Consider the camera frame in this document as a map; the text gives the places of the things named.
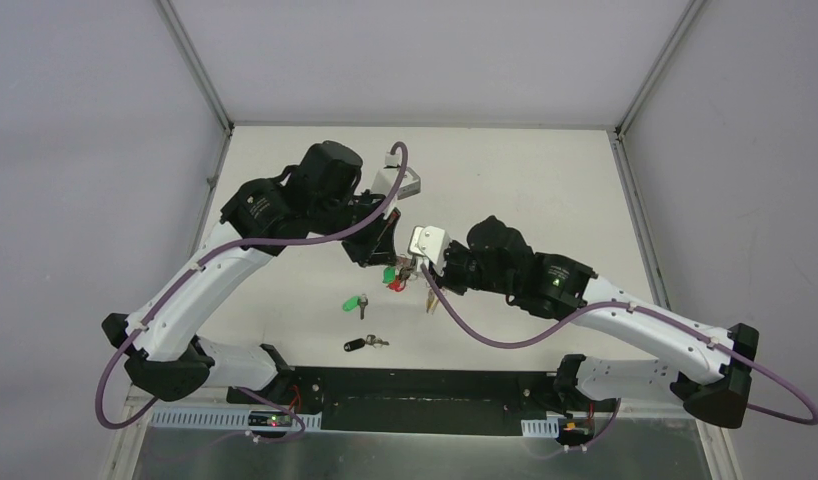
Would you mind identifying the left controller board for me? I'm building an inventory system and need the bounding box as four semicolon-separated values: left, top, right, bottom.
248;411;295;428

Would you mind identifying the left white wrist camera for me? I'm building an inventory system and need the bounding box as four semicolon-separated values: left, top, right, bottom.
370;154;422;200

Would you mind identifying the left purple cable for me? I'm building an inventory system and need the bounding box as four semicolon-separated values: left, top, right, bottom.
93;141;410;444

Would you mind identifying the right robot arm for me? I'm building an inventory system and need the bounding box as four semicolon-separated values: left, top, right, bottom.
411;216;759;429

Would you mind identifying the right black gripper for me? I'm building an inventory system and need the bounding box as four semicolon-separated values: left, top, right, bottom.
423;239;517;295

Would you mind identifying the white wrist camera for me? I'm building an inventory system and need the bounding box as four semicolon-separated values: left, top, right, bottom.
370;154;422;200
408;226;452;274

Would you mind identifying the aluminium frame rail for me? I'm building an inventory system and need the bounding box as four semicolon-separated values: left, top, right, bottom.
125;362;723;421

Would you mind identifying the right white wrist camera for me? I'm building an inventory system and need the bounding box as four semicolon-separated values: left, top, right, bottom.
408;226;452;274

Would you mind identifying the controller board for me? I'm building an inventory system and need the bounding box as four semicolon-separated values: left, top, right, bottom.
557;419;595;447
248;411;295;428

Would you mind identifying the right controller board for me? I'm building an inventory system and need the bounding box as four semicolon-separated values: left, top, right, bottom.
557;419;595;447

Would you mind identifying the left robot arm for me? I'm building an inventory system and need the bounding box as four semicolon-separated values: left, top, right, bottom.
102;141;408;405

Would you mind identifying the green tagged key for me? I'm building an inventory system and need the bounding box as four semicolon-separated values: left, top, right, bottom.
342;294;369;320

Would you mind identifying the black tagged key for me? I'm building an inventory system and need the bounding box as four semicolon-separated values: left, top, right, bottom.
343;334;390;352

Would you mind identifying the large keyring with keys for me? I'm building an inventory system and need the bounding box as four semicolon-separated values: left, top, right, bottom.
382;255;440;315

